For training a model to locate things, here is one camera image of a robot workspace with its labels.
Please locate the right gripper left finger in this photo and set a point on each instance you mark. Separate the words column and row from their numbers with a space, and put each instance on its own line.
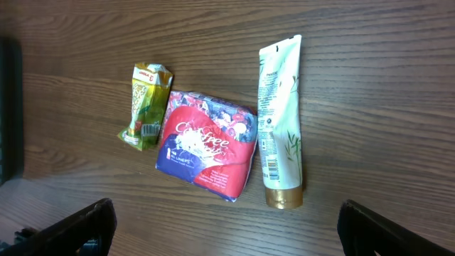
column 89, row 231

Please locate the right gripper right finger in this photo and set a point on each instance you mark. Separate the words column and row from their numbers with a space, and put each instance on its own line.
column 365, row 232

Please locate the purple red liner pack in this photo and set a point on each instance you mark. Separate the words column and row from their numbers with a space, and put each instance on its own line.
column 208, row 142

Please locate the green yellow snack packet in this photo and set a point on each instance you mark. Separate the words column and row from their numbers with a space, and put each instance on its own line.
column 151, row 86

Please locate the white tube gold cap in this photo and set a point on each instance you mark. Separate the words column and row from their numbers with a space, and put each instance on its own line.
column 279, row 126

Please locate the grey plastic basket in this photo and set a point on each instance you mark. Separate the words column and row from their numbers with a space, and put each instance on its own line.
column 12, row 142

